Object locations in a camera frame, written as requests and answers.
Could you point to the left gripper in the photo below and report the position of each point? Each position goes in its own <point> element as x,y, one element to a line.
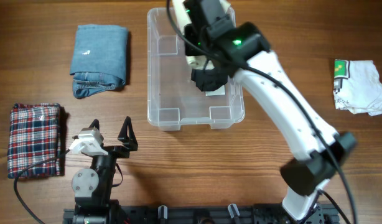
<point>129,142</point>

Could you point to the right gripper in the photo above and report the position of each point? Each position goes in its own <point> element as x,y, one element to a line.
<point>192,50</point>

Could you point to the cream cloth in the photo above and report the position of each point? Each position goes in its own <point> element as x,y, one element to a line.
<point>197,62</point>

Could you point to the black garment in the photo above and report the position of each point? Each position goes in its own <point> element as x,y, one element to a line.
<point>209,80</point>

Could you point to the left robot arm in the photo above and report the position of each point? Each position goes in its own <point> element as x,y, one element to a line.
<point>92,186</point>

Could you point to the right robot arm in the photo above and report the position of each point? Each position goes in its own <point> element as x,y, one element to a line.
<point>245,55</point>

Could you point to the white label in bin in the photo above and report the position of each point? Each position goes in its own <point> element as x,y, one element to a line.
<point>220,91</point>

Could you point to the folded blue denim jeans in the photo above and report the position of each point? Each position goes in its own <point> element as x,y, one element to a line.
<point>99,61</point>

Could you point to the clear plastic storage bin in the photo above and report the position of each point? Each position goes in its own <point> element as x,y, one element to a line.
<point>173,100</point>

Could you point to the folded red plaid shirt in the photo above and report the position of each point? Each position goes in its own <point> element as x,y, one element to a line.
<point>34,141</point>

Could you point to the white printed t-shirt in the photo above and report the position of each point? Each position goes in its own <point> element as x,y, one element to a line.
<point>357,87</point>

